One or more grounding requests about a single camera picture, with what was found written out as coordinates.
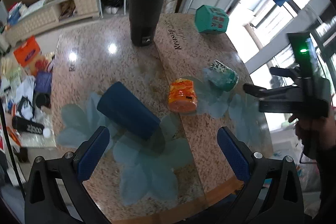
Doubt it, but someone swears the green patterned cup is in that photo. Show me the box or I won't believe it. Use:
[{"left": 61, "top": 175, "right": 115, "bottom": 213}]
[{"left": 206, "top": 60, "right": 239, "bottom": 92}]

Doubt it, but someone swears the dark blue cup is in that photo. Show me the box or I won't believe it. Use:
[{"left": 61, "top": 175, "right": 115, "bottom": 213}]
[{"left": 97, "top": 82, "right": 160, "bottom": 140}]

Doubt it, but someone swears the orange plastic cup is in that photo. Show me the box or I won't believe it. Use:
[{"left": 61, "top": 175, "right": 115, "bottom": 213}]
[{"left": 168, "top": 79, "right": 198, "bottom": 113}]

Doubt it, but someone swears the person's right hand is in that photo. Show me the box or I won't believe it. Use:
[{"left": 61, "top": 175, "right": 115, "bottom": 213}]
[{"left": 288, "top": 113, "right": 335, "bottom": 149}]

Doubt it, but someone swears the black cylinder on floor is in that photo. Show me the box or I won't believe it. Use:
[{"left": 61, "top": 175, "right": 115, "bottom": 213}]
[{"left": 12, "top": 116, "right": 45, "bottom": 135}]

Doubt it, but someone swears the dark blue bag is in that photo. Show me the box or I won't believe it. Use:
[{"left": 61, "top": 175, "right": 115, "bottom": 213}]
[{"left": 34, "top": 71, "right": 52, "bottom": 94}]

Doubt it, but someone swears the teal hexagonal box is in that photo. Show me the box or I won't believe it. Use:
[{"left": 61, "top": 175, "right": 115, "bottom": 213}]
[{"left": 195, "top": 5, "right": 229, "bottom": 34}]

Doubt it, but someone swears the orange plastic bag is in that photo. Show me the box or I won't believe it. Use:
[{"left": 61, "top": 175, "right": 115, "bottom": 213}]
[{"left": 14, "top": 36, "right": 41, "bottom": 67}]

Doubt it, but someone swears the tall black tumbler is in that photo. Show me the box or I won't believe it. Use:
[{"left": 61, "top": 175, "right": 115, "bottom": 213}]
[{"left": 129, "top": 0, "right": 164, "bottom": 47}]

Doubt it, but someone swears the white low cabinet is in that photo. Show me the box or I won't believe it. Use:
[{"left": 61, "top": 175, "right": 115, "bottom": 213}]
[{"left": 5, "top": 0, "right": 100, "bottom": 47}]

